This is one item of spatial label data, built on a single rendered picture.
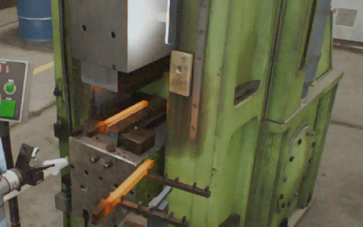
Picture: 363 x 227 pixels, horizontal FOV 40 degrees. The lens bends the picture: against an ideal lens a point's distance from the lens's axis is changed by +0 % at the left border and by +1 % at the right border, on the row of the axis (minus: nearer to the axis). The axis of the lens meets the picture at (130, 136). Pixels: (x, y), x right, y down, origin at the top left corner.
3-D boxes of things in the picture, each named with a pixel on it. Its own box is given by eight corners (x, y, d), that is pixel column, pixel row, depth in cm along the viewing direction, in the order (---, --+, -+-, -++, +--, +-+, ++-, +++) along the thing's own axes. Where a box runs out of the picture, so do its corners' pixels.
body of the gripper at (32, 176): (31, 173, 191) (8, 187, 183) (30, 154, 187) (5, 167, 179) (46, 180, 187) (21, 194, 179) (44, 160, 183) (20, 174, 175)
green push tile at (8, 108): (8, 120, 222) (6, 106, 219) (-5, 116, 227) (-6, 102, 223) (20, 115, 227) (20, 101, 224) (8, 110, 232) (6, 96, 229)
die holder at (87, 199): (133, 249, 222) (135, 164, 201) (72, 217, 242) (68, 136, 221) (196, 194, 262) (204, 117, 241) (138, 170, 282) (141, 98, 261)
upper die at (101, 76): (117, 92, 201) (117, 70, 197) (81, 81, 212) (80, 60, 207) (172, 65, 231) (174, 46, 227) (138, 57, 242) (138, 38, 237)
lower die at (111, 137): (116, 147, 213) (116, 130, 209) (83, 134, 224) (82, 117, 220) (170, 115, 243) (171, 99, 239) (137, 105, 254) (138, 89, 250)
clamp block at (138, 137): (139, 156, 207) (139, 143, 204) (124, 150, 211) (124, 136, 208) (156, 146, 215) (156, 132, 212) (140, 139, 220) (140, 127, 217)
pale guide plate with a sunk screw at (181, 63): (187, 96, 195) (190, 55, 188) (168, 91, 200) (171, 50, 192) (190, 94, 197) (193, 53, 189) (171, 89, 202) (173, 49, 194)
